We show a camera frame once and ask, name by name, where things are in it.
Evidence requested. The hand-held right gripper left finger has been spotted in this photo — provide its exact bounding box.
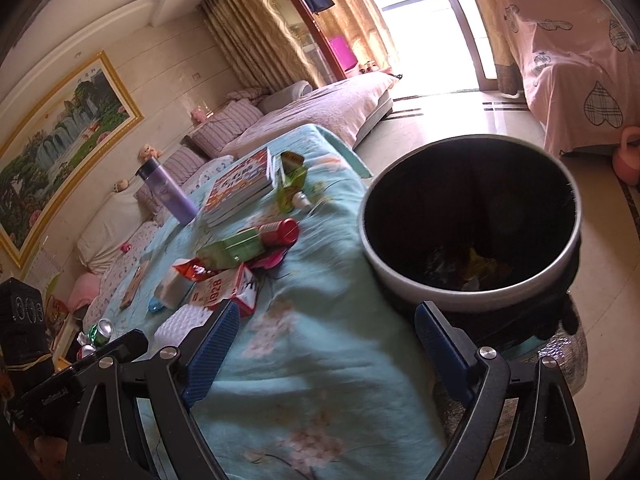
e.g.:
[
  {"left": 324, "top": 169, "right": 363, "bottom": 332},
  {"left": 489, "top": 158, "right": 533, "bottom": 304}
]
[{"left": 64, "top": 299, "right": 242, "bottom": 480}]

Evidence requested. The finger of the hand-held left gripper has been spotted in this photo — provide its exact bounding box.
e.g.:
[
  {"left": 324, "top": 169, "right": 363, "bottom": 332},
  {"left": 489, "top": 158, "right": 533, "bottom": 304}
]
[{"left": 75, "top": 329, "right": 151, "bottom": 376}]

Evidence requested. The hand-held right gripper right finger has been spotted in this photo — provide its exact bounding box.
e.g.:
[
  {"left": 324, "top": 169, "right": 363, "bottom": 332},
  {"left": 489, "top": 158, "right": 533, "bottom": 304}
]
[{"left": 414, "top": 301, "right": 591, "bottom": 480}]

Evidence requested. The white foam net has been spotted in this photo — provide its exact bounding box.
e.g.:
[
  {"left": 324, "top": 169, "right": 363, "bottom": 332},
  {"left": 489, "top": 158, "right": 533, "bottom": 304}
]
[{"left": 154, "top": 305, "right": 213, "bottom": 346}]

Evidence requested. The red and white carton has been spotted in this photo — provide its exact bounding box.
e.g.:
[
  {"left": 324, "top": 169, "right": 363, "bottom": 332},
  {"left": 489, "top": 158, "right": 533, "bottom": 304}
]
[{"left": 192, "top": 262, "right": 261, "bottom": 317}]

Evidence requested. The red snack wrapper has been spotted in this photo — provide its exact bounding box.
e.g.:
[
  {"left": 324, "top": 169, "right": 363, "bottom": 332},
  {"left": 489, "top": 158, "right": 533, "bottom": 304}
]
[{"left": 172, "top": 258, "right": 221, "bottom": 283}]

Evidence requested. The black bin with white rim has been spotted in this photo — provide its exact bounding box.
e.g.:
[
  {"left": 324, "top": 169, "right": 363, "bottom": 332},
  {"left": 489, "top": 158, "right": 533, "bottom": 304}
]
[{"left": 357, "top": 134, "right": 583, "bottom": 356}]

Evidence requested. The green box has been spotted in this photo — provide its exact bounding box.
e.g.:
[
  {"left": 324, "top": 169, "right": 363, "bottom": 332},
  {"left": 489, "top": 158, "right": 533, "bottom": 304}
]
[{"left": 196, "top": 227, "right": 266, "bottom": 270}]

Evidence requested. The magenta wrapper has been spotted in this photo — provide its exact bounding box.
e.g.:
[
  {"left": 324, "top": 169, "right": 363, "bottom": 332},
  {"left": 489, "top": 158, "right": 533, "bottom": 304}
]
[{"left": 250, "top": 245, "right": 287, "bottom": 269}]

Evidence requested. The green drink can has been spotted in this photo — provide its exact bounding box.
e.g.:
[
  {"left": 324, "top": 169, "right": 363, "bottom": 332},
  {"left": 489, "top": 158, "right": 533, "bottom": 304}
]
[{"left": 90, "top": 319, "right": 116, "bottom": 346}]

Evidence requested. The small flat card box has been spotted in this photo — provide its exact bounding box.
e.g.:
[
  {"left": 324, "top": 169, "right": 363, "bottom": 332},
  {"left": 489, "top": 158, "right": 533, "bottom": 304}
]
[{"left": 119, "top": 261, "right": 151, "bottom": 309}]

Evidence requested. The yellow crumpled wrapper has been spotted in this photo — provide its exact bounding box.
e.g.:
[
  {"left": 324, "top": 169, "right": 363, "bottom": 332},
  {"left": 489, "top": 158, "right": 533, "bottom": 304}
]
[{"left": 425, "top": 245, "right": 507, "bottom": 292}]

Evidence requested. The white pillow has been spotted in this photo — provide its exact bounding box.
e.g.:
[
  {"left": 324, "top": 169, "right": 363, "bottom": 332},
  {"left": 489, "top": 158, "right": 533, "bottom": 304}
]
[{"left": 76, "top": 191, "right": 166, "bottom": 276}]

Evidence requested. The shiny plastic bag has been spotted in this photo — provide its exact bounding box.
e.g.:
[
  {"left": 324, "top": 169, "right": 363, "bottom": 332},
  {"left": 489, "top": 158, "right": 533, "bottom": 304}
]
[{"left": 539, "top": 310, "right": 589, "bottom": 402}]

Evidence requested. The teal floral blanket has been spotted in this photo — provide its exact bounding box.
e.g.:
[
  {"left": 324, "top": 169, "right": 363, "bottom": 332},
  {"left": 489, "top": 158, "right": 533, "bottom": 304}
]
[{"left": 82, "top": 124, "right": 448, "bottom": 480}]

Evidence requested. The purple water bottle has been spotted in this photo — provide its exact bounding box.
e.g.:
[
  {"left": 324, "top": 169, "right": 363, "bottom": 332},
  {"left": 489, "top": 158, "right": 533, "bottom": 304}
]
[{"left": 136, "top": 156, "right": 199, "bottom": 226}]

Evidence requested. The orange picture book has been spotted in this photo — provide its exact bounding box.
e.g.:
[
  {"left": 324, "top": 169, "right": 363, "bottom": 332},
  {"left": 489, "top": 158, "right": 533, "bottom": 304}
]
[{"left": 200, "top": 149, "right": 273, "bottom": 227}]

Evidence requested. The small striped cushion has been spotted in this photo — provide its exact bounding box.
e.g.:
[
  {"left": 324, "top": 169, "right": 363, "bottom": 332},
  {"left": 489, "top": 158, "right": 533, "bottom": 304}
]
[{"left": 135, "top": 147, "right": 207, "bottom": 211}]

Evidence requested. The opened green carton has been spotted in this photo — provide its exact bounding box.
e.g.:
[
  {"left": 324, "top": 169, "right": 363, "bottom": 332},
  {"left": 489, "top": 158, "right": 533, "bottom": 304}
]
[{"left": 272, "top": 151, "right": 308, "bottom": 212}]

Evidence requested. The gold framed landscape painting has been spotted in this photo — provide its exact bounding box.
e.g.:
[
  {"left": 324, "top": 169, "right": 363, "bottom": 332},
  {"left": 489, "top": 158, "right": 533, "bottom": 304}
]
[{"left": 0, "top": 50, "right": 146, "bottom": 268}]

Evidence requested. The large striped cushion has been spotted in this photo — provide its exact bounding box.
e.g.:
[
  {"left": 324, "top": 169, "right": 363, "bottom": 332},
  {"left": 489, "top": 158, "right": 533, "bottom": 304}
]
[{"left": 191, "top": 99, "right": 263, "bottom": 158}]

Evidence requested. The pink watering can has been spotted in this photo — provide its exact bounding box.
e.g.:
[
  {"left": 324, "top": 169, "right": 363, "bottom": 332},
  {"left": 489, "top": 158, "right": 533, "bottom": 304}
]
[{"left": 612, "top": 126, "right": 640, "bottom": 186}]

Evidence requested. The magenta bin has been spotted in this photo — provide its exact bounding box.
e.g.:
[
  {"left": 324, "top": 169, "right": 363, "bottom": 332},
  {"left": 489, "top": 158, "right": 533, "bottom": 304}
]
[{"left": 329, "top": 35, "right": 357, "bottom": 77}]

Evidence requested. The pink heart print cover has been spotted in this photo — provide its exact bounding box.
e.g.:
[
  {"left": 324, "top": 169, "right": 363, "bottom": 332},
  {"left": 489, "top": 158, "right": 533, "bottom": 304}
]
[{"left": 497, "top": 0, "right": 640, "bottom": 158}]

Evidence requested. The glass balcony door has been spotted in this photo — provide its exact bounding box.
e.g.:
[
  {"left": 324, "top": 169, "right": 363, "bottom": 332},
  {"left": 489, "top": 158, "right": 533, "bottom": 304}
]
[{"left": 345, "top": 0, "right": 481, "bottom": 97}]

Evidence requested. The beige patterned curtain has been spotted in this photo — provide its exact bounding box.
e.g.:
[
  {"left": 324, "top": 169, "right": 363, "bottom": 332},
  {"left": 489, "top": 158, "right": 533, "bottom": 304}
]
[
  {"left": 457, "top": 0, "right": 516, "bottom": 81},
  {"left": 200, "top": 0, "right": 321, "bottom": 91},
  {"left": 320, "top": 0, "right": 401, "bottom": 72}
]

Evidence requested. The wooden cabinet frame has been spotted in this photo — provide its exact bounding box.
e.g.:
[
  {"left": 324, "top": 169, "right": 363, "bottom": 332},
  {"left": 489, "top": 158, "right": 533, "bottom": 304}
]
[{"left": 250, "top": 0, "right": 351, "bottom": 86}]

